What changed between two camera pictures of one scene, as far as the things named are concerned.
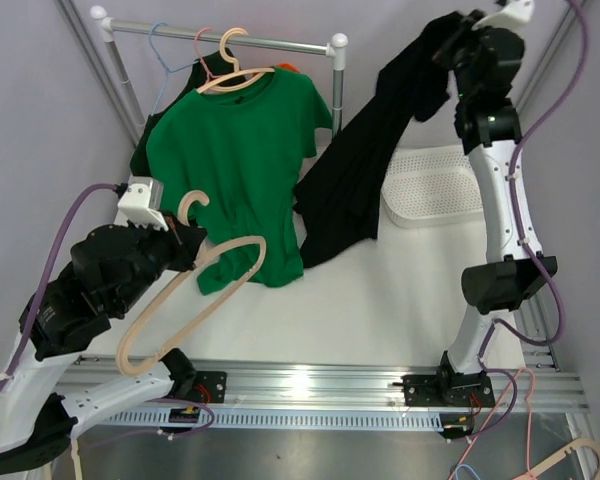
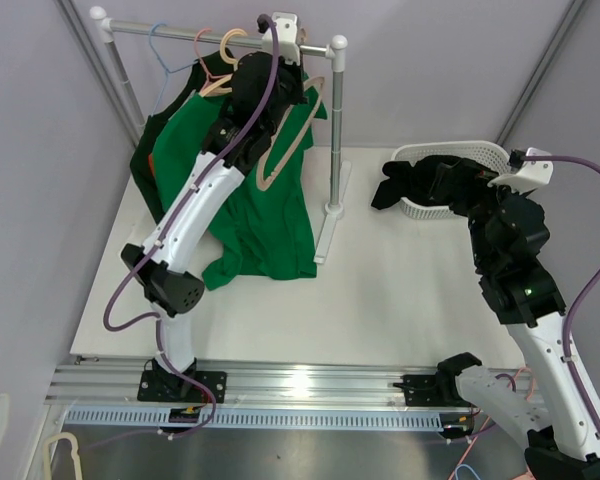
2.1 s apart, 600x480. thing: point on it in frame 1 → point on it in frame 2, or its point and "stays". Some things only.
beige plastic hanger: [205, 310] → [321, 82]
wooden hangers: [239, 78] stays
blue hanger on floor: [464, 465] stays
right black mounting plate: [448, 388] stays
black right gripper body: [456, 52] → [483, 210]
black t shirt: [339, 197] → [434, 180]
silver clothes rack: [102, 27] stays
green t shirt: [231, 156] stays
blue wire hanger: [168, 71] stays
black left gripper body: [161, 251] → [290, 80]
